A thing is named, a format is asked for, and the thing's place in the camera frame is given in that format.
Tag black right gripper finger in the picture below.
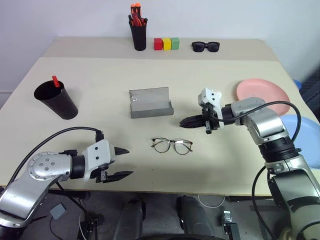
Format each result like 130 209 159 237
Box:
180 114 205 124
179 120 206 129

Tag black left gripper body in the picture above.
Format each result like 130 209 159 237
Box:
95 143 117 185

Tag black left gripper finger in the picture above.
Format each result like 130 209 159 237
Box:
103 170 135 184
114 146 131 157

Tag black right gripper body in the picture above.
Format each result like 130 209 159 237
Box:
201 104 221 135

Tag tortoiseshell eyeglasses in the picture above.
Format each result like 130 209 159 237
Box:
150 137 194 156

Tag dark rounded shape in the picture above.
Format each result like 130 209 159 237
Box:
176 194 214 240
116 196 147 240

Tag small grey box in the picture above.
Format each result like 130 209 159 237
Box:
49 202 68 221

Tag pink plate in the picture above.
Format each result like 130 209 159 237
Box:
236 78 291 115

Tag black sunglasses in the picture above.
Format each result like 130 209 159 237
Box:
191 41 221 54

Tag wide black cup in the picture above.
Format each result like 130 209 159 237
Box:
33 79 80 121

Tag green block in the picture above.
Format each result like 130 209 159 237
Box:
170 37 181 51

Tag yellow block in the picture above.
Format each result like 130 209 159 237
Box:
161 37 173 51

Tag red block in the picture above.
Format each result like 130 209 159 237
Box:
153 38 164 52

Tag tall black pen holder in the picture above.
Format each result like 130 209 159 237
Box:
128 18 148 52

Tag light blue plate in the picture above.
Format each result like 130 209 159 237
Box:
278 114 320 170

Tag black ribbed object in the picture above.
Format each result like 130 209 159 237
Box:
299 72 320 121

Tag black floor device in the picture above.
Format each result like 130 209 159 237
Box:
221 209 241 240

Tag red pen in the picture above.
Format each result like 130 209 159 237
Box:
133 13 144 27

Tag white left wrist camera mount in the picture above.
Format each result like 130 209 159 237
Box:
81 139 117 182

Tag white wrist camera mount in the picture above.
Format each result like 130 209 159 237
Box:
197 87 224 129
81 139 117 182

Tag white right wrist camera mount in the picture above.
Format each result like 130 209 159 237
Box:
197 87 224 129

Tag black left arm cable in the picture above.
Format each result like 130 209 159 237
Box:
7 126 105 187

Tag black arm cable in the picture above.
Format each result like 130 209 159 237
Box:
7 126 105 187
216 100 304 240

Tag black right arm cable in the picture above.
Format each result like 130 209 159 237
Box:
216 100 304 240

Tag white floor cable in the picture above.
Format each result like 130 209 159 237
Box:
196 194 226 209

